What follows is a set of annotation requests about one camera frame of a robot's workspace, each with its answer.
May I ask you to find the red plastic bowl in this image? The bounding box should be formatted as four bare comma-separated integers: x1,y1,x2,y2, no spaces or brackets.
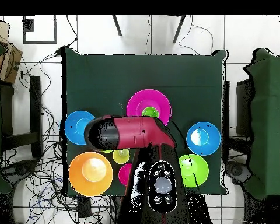
118,163,133,187

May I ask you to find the grey stand base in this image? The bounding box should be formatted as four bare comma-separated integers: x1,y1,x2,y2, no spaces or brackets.
1,159,38,185

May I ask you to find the large blue plastic bowl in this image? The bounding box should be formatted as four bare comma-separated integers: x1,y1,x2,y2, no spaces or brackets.
64,110,96,146
185,121,222,156

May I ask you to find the black box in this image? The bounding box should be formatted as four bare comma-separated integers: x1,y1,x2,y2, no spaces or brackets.
236,79,254,138

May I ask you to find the black table frame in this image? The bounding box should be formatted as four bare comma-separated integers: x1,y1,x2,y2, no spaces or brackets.
0,75,43,159

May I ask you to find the grey chair base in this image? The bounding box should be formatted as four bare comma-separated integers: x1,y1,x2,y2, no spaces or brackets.
225,160,251,186

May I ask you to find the orange plastic bowl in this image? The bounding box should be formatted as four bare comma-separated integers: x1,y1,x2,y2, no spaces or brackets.
68,151,114,197

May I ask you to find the black stand leg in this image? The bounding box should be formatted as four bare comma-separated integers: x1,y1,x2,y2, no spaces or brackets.
111,15,123,37
172,15,187,44

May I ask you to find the green plastic bowl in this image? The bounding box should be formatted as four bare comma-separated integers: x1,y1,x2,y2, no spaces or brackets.
178,153,209,188

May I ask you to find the yellow plastic cup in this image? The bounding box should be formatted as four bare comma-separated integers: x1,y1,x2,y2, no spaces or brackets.
113,149,131,165

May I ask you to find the stepped green plastic cup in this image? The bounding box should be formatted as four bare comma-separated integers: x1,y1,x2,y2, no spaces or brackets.
141,106,159,118

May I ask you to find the pink plastic bowl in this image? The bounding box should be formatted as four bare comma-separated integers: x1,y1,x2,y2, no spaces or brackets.
126,89,172,127

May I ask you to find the dark green table cloth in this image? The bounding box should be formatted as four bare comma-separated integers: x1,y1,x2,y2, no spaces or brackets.
64,47,227,197

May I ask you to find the cardboard box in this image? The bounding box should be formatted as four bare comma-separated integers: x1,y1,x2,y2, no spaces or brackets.
0,19,23,85

